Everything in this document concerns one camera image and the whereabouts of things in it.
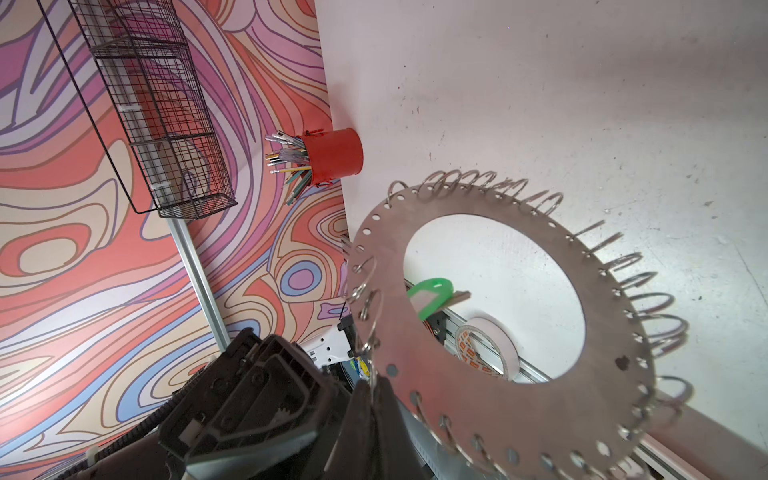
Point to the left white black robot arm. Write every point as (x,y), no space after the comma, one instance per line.
(139,455)

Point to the clear tape roll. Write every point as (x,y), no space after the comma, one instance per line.
(485,346)

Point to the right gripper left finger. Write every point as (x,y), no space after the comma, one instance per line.
(352,453)

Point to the red cup with pens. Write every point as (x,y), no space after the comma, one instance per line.
(315,158)

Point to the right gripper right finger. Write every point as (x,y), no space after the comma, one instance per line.
(394,456)

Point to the black wire basket left wall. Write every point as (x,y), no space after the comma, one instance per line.
(144,60)

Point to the key with green tag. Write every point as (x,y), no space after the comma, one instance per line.
(433,295)

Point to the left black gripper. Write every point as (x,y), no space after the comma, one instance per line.
(256,405)

